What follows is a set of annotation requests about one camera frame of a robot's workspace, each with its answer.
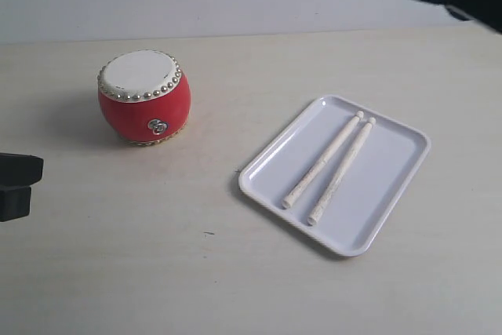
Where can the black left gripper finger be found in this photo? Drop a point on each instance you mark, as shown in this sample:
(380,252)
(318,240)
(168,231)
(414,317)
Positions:
(15,203)
(20,170)

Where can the wooden drumstick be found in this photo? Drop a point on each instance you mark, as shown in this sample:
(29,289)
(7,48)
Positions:
(322,160)
(320,207)

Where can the red small drum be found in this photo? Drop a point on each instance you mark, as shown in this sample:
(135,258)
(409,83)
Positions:
(144,96)

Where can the white plastic tray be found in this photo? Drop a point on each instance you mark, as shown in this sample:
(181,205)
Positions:
(370,189)

